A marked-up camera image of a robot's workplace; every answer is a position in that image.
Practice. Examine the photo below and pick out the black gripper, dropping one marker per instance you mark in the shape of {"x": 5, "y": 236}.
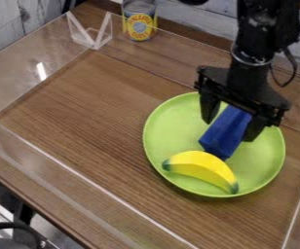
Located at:
{"x": 240, "y": 85}

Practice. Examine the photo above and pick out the blue cross-shaped block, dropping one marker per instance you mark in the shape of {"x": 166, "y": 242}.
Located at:
{"x": 224, "y": 133}

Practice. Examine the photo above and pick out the green plate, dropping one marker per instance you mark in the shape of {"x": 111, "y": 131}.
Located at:
{"x": 171, "y": 132}

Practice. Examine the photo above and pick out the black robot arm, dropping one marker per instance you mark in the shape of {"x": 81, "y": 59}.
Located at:
{"x": 267, "y": 29}

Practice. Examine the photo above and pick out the yellow toy banana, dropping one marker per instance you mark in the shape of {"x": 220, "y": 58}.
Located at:
{"x": 204, "y": 167}

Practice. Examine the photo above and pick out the yellow labelled tin can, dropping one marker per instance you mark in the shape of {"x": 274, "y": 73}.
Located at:
{"x": 139, "y": 19}

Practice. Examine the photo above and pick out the black metal table leg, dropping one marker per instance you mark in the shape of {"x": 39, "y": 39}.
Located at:
{"x": 23, "y": 215}

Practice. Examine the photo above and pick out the clear acrylic corner bracket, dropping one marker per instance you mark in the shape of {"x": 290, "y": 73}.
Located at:
{"x": 89, "y": 37}

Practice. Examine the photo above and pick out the clear acrylic front wall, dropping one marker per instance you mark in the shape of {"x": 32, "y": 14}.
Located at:
{"x": 91, "y": 214}

